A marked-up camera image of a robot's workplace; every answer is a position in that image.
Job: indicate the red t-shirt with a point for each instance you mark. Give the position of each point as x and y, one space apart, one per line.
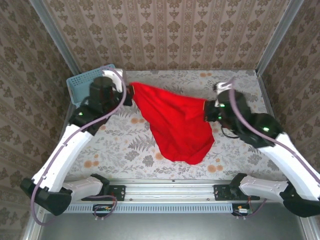
175 120

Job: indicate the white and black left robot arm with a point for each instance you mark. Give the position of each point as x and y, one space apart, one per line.
62 155

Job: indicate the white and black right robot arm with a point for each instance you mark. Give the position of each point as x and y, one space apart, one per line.
287 155

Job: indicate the light blue plastic basket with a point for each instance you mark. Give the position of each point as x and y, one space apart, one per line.
80 82

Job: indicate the floral tablecloth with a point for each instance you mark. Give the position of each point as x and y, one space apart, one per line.
112 150

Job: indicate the small circuit board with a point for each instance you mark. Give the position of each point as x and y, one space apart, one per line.
102 210
241 210

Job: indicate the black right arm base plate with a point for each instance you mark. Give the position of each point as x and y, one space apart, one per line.
221 192

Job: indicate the aluminium mounting rail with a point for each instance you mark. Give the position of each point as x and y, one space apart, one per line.
170 190

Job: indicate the aluminium frame post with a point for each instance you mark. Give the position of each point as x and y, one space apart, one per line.
52 32
280 32

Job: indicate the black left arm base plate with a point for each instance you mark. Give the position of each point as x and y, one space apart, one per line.
117 191

